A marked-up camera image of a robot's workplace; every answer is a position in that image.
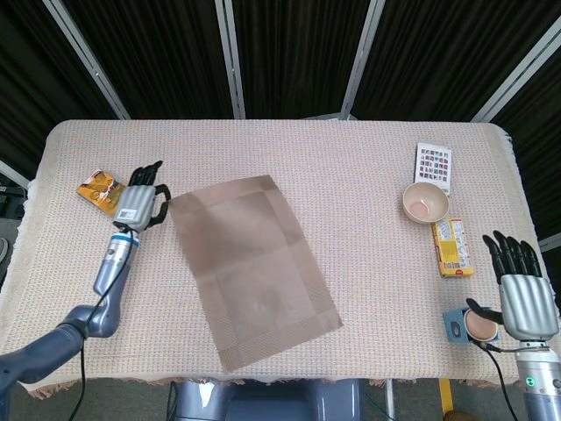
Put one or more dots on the black equipment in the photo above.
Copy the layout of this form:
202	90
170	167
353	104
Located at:
9	201

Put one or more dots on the brown round object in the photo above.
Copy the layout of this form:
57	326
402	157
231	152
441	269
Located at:
462	416

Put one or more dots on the yellow snack box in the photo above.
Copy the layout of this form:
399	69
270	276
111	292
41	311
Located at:
451	247

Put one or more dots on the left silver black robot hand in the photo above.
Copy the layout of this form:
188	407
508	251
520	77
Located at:
136	206

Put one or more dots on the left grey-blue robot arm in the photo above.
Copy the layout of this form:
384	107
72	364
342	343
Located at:
114	263

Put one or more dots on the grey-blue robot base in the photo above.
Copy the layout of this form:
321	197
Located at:
271	403

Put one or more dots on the pink bowl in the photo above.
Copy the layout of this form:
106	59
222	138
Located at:
426	204

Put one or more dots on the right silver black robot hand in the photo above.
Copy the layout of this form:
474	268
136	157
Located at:
528	307

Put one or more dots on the orange snack box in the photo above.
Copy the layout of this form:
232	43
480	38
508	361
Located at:
98	188

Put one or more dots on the beige woven tablecloth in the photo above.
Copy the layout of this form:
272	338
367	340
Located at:
307	149

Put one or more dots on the brown woven placemat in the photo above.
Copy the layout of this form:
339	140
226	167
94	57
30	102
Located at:
254	272

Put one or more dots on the blue box with round lid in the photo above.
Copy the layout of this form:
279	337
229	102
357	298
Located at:
453	326

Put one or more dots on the dark pleated curtain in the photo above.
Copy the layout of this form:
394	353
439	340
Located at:
298	52

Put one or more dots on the white box with picture grid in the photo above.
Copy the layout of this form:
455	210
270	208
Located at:
433	164

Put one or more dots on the metal table leg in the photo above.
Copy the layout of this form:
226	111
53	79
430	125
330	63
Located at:
389	401

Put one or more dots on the yellow pole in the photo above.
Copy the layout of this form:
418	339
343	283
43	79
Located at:
445	392

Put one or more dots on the aluminium frame post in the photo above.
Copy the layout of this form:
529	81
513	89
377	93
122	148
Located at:
552	244
517	74
231	61
11	172
85	59
361	59

